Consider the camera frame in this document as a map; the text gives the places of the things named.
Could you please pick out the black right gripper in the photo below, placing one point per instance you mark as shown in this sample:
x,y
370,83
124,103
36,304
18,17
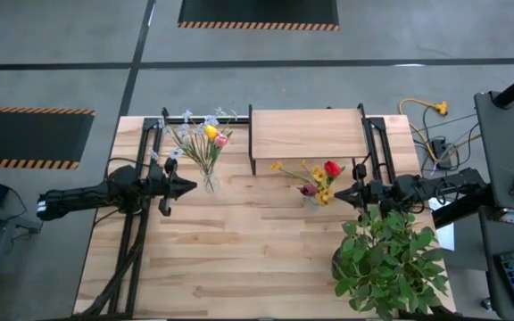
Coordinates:
x,y
375,191

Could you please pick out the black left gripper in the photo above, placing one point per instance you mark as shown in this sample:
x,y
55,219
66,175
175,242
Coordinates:
x,y
163,185

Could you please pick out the yellow flower bunch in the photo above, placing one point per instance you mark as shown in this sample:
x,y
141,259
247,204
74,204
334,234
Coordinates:
x,y
319,174

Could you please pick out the dark maroon tulip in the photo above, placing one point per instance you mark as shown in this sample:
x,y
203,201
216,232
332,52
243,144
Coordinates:
x,y
308,190

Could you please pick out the pink tulip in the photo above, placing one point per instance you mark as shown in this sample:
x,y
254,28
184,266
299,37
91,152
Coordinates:
x,y
221,140

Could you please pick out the yellow tulip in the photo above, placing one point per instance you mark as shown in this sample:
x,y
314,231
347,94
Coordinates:
x,y
211,132

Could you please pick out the pale purple flower bunch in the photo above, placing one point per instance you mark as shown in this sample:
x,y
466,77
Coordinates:
x,y
211,120

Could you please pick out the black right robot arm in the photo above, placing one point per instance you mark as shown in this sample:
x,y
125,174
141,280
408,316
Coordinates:
x,y
444,183

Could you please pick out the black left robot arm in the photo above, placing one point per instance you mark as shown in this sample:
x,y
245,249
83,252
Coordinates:
x,y
83,198

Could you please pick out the wooden shelf with black legs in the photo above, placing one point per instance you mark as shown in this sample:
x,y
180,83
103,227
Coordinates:
x,y
306,134

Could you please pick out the smooth clear glass vase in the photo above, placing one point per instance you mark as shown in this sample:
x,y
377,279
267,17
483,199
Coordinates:
x,y
210,183

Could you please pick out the ribbed clear glass vase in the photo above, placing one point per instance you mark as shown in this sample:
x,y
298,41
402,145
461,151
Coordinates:
x,y
310,206

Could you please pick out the green leafy potted plant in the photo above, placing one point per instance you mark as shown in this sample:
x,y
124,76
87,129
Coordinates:
x,y
386,263

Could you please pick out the black power strip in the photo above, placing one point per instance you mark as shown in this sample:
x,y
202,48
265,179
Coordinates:
x,y
441,149

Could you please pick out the white paper sheet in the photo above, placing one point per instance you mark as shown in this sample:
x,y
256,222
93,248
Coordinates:
x,y
446,234

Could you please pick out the black hazard-striped floor mat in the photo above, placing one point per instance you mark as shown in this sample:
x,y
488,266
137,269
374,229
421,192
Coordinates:
x,y
25,138
257,11

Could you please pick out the dark grey side desk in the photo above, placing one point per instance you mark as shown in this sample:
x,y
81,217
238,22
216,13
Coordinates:
x,y
511,147

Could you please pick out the black metal table frame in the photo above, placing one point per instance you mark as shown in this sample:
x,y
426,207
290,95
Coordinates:
x,y
194,120

